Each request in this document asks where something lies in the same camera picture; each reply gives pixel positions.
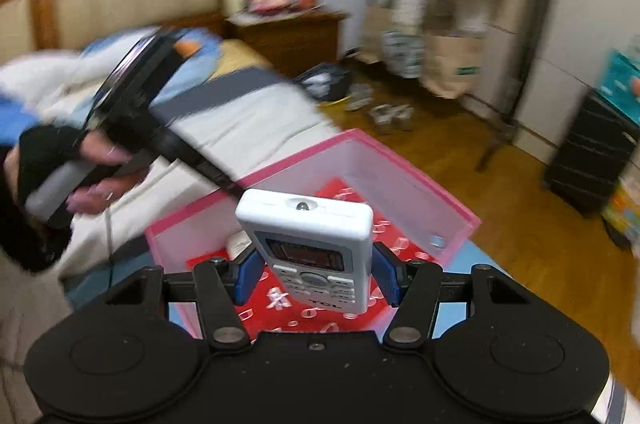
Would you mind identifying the pink cardboard box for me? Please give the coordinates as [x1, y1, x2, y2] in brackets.
[144, 127, 483, 345]

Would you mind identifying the brown paper bag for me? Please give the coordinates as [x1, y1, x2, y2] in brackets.
[423, 34, 484, 100]

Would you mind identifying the striped bed sheet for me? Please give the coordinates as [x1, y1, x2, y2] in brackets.
[1, 34, 340, 278]

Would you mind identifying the teal tote bag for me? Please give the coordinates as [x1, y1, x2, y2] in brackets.
[597, 50, 639, 124]

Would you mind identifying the left hand in black glove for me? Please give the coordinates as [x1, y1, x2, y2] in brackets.
[1, 124, 150, 222]

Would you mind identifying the red glasses-print paper bag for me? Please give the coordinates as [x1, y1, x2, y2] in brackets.
[185, 177, 437, 338]

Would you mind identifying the black suitcase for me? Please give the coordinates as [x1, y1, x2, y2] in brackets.
[544, 90, 639, 217]

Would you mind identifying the wooden nightstand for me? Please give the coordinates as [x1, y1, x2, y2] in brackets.
[226, 8, 349, 77]

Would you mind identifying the white TCL remote control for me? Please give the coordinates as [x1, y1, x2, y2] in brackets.
[235, 189, 374, 314]

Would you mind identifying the black coat rack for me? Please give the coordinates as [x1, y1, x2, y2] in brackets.
[475, 0, 551, 173]

